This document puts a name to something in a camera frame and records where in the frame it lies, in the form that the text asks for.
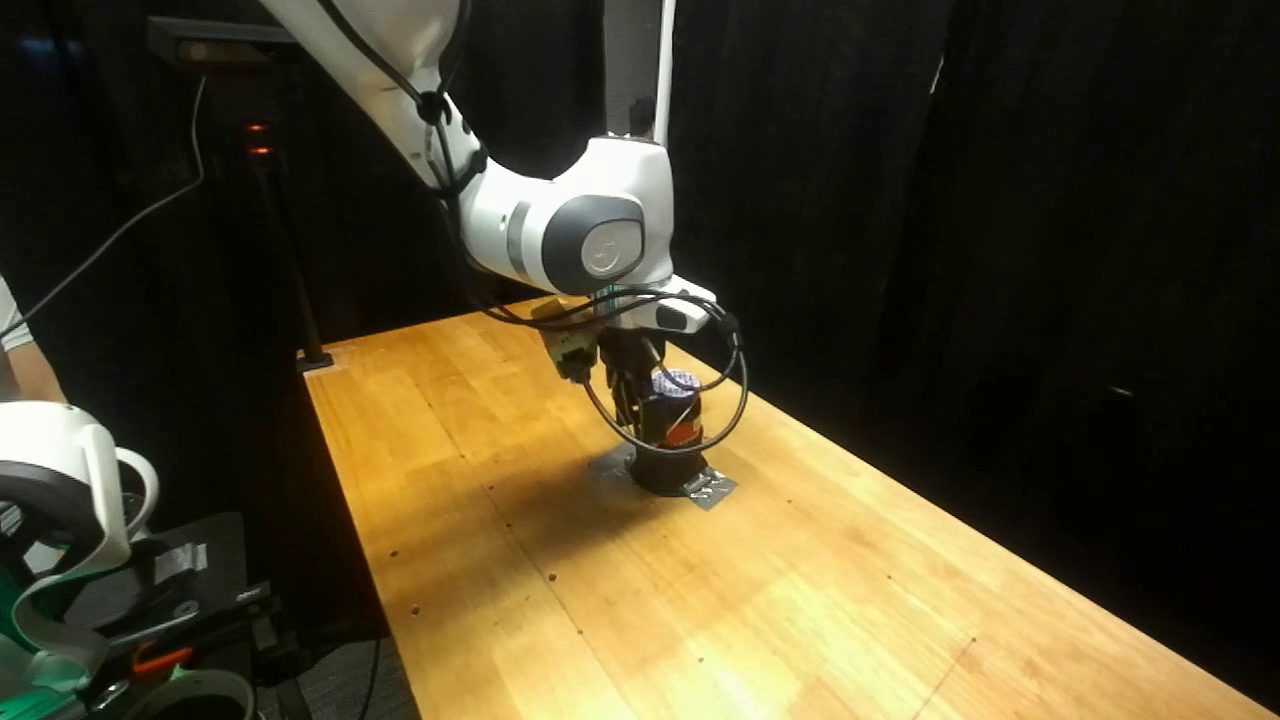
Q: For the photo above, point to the orange handled tool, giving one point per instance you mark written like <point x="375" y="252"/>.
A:
<point x="151" y="664"/>

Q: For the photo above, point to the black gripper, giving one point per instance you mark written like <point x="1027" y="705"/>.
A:
<point x="624" y="359"/>

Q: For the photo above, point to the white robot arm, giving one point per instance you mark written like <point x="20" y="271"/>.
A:
<point x="599" y="233"/>

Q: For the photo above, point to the grey tape piece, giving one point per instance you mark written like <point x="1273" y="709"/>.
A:
<point x="705" y="490"/>
<point x="614" y="465"/>

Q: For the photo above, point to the grey tape right piece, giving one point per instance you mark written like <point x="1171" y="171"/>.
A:
<point x="705" y="490"/>

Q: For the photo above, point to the grey tape left piece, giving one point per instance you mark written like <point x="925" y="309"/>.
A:
<point x="614" y="465"/>

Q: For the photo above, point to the black camera tripod stand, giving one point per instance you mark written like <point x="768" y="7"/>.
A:
<point x="242" y="51"/>

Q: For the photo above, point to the dark cup on table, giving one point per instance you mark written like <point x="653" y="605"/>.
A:
<point x="668" y="434"/>

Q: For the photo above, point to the white vertical pole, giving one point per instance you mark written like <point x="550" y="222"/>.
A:
<point x="662" y="74"/>

